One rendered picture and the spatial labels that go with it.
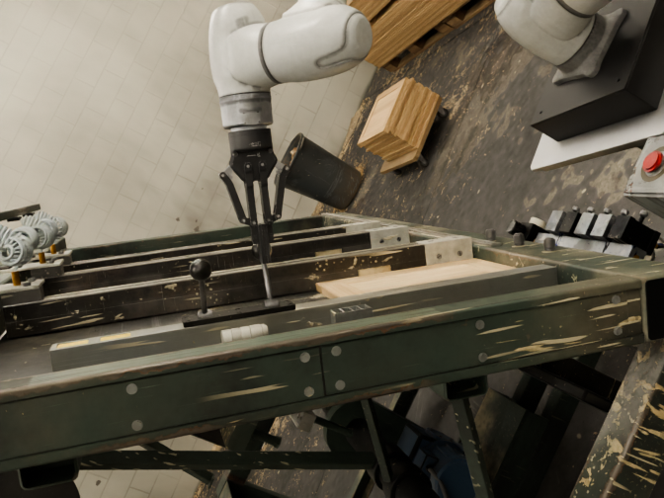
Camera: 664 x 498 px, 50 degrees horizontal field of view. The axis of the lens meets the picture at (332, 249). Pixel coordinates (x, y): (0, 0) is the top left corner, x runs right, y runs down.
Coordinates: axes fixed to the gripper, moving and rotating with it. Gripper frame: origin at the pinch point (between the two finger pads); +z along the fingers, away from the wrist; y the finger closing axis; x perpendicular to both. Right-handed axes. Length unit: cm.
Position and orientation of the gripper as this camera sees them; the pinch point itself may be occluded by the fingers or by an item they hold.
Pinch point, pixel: (263, 243)
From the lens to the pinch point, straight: 128.4
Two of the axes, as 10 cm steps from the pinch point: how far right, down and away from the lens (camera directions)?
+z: 1.1, 9.9, 1.2
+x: -2.6, -0.9, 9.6
